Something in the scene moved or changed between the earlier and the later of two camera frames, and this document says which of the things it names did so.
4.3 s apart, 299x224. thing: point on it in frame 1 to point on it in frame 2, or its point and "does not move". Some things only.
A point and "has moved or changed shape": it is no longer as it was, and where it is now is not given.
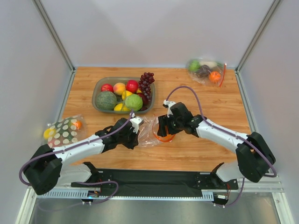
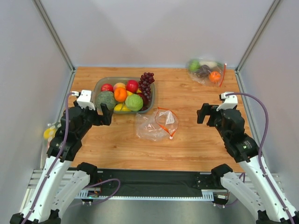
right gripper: x=165 y=126 to x=210 y=115
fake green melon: x=106 y=100 does not move
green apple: x=133 y=101 does not move
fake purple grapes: x=145 y=84 does not move
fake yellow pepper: x=125 y=94 does not move
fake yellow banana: x=120 y=107 does not move
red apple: x=132 y=86 does not move
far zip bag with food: x=206 y=72 does not move
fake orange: x=168 y=138 to x=120 y=94
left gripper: x=132 y=139 to x=97 y=116
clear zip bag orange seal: x=148 y=136 has moved or changed shape
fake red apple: x=107 y=87 does not move
